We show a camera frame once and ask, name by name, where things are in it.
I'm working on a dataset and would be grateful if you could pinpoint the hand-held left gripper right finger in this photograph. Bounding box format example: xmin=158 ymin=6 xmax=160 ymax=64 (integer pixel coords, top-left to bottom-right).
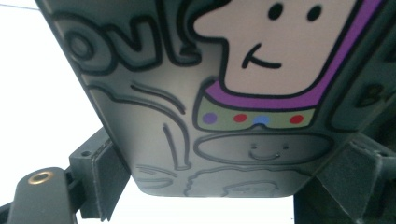
xmin=293 ymin=133 xmax=396 ymax=224

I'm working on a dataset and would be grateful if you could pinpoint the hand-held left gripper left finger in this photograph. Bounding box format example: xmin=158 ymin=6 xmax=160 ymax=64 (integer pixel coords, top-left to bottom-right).
xmin=68 ymin=126 xmax=132 ymax=222

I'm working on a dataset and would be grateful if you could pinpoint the cartoon print phone case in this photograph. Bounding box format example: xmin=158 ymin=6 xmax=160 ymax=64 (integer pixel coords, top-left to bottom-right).
xmin=33 ymin=0 xmax=396 ymax=199

